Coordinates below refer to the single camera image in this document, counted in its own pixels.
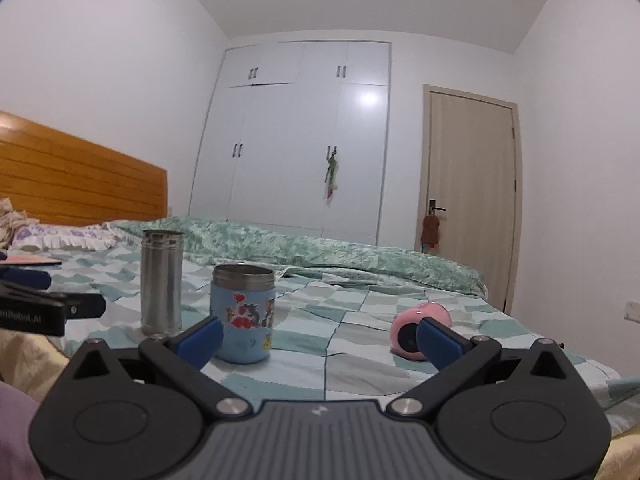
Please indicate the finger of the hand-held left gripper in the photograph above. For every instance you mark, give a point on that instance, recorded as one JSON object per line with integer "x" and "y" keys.
{"x": 25, "y": 278}
{"x": 82, "y": 305}

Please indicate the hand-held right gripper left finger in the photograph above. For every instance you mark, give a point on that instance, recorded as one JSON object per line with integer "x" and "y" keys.
{"x": 197, "y": 342}

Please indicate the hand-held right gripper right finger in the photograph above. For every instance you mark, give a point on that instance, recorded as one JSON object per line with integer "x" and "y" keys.
{"x": 440, "y": 344}

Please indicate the pink cup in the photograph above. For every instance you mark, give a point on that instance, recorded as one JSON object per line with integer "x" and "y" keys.
{"x": 425, "y": 316}

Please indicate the blue cartoon cup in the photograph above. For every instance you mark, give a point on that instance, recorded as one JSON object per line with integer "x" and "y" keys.
{"x": 245, "y": 310}

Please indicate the tall stainless steel cup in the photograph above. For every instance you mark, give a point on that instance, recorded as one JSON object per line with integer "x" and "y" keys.
{"x": 161, "y": 285}

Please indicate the pink book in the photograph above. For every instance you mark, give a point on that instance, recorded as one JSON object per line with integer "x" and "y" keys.
{"x": 27, "y": 260}

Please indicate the yellow blanket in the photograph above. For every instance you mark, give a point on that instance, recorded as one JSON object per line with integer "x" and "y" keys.
{"x": 27, "y": 360}

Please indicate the purple floral pillow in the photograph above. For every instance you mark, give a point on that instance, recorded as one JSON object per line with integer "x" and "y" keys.
{"x": 60, "y": 236}

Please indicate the beige crumpled cloth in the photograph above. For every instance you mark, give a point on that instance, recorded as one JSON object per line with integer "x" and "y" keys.
{"x": 12, "y": 222}

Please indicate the wooden headboard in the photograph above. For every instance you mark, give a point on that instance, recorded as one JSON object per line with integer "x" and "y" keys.
{"x": 75, "y": 180}

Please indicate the purple cloth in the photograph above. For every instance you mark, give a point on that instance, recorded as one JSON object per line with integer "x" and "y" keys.
{"x": 15, "y": 430}

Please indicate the green floral quilt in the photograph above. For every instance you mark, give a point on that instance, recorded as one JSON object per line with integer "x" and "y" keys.
{"x": 350, "y": 257}

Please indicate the beige wooden door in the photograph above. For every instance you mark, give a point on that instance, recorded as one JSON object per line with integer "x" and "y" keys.
{"x": 470, "y": 170}

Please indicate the white wardrobe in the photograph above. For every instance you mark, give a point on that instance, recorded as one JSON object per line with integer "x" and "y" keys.
{"x": 280, "y": 160}

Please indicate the green hanging ornament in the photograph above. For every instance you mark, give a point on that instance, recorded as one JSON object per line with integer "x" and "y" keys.
{"x": 331, "y": 175}

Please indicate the wall socket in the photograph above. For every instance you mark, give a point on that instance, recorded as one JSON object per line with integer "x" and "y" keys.
{"x": 631, "y": 309}

